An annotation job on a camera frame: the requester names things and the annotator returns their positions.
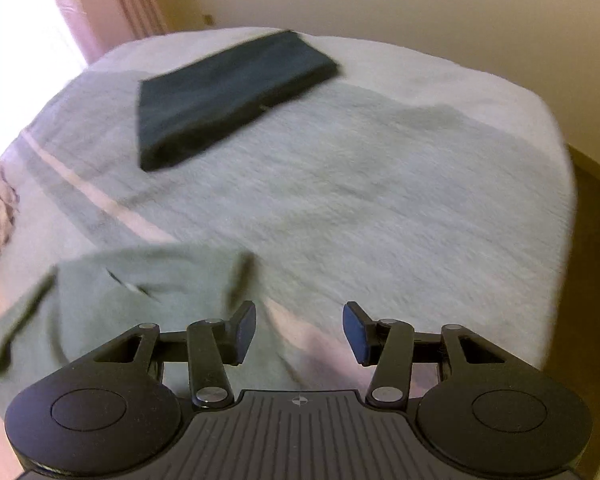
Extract green pants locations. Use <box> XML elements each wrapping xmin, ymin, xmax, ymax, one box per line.
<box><xmin>0</xmin><ymin>247</ymin><xmax>292</xmax><ymax>397</ymax></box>

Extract pink curtain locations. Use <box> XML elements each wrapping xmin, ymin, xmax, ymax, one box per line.
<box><xmin>37</xmin><ymin>0</ymin><xmax>172</xmax><ymax>70</ymax></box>

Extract grey and pink blanket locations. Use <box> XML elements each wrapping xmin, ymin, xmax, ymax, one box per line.
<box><xmin>0</xmin><ymin>26</ymin><xmax>577</xmax><ymax>403</ymax></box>

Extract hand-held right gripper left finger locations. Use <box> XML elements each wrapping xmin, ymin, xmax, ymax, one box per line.
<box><xmin>94</xmin><ymin>301</ymin><xmax>257</xmax><ymax>409</ymax></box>

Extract dark folded cloth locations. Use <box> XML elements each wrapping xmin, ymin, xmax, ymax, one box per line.
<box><xmin>137</xmin><ymin>30</ymin><xmax>341</xmax><ymax>172</ymax></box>

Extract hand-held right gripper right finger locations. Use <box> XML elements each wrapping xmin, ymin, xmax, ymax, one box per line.
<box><xmin>342</xmin><ymin>301</ymin><xmax>507</xmax><ymax>409</ymax></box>

